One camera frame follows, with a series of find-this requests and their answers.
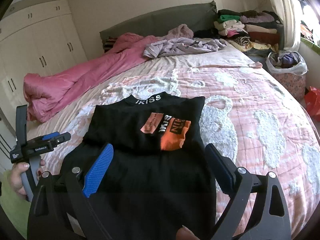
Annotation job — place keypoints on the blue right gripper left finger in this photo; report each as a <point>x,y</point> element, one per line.
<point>94,176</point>

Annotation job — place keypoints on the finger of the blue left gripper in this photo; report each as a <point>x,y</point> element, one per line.
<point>50,136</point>

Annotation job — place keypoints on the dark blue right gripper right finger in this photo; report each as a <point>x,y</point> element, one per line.
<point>222,168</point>

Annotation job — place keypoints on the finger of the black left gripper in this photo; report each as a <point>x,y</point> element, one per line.
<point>61,138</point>

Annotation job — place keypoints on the black IKISS sweater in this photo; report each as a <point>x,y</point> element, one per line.
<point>158,180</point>

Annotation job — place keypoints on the white plastic bag with clothes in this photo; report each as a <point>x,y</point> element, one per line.
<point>285,62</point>

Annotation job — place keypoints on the stack of folded clothes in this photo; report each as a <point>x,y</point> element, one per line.
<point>251,32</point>

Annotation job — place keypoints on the left hand red nails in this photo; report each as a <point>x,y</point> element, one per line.
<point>15,179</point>

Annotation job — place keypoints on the right hand thumb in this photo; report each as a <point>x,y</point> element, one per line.
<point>185,234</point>

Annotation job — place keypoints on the pink blanket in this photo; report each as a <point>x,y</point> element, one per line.
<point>47,95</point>

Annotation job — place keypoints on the pink white quilted bedspread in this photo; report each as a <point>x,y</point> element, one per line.
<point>248,116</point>

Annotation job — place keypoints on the cream wardrobe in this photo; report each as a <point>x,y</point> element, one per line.
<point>40,39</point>

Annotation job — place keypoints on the red plastic bag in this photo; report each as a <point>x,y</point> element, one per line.
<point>312,101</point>

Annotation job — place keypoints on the lilac crumpled garment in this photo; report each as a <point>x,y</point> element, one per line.
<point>183,46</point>

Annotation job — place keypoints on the mauve fuzzy garment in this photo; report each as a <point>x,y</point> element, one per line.
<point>181,31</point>

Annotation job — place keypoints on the dark grey headboard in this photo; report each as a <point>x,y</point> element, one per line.
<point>160,22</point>

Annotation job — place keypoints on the cream curtain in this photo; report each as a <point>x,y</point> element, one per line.
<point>290,12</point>

